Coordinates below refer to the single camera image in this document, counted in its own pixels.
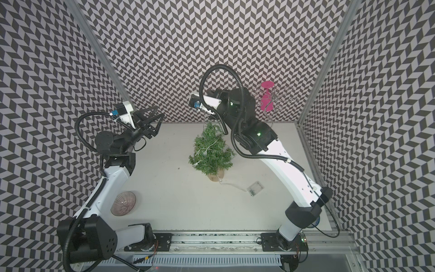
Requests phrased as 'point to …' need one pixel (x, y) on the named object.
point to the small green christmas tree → (211, 154)
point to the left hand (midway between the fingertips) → (160, 112)
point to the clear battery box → (255, 188)
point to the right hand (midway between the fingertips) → (214, 90)
